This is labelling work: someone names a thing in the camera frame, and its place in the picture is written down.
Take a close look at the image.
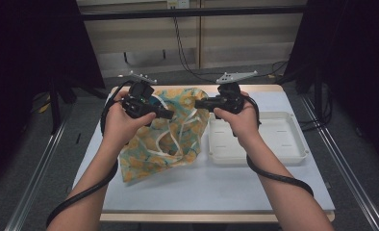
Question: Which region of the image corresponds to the person's left hand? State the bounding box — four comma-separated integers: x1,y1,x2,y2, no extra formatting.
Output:
103,90,157,149

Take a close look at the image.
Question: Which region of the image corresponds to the metal floor rail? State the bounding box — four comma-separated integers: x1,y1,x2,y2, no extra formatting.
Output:
4,119,68,231
300,95,379,231

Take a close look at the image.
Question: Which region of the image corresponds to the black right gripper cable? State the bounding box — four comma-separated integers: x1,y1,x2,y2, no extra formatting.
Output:
243,95,315,198

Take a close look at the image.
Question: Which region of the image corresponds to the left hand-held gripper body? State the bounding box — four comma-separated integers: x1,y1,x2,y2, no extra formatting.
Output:
118,70,158,119

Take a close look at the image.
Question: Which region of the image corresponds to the black horizontal bar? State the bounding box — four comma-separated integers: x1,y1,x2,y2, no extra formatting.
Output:
81,5,308,21

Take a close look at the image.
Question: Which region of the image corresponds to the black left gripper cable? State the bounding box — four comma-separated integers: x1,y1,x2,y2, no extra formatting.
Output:
45,80,136,229

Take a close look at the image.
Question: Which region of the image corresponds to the person's right hand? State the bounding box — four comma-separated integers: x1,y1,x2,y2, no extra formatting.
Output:
214,90,263,146

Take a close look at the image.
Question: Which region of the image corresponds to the thin black hanging cable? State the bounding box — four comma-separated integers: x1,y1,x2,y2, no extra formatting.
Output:
172,15,218,84

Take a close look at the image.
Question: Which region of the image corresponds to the white wall socket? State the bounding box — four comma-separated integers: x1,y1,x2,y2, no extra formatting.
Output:
166,0,191,10

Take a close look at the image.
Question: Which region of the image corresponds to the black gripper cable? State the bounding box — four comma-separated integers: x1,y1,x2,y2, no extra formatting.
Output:
45,80,136,229
243,95,315,198

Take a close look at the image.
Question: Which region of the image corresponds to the black curtain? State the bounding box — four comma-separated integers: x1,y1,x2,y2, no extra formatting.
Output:
285,0,379,167
0,0,106,191

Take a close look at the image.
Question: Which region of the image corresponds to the white plastic tray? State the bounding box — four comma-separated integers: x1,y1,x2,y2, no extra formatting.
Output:
207,111,310,167

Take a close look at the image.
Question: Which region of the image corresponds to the lemon print fabric bag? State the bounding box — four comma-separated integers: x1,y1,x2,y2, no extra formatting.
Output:
118,88,211,183

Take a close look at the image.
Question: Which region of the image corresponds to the black stand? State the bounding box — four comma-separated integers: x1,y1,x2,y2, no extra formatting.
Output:
48,80,65,135

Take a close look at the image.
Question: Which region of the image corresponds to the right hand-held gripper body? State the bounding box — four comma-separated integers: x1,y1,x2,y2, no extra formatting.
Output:
210,70,259,116

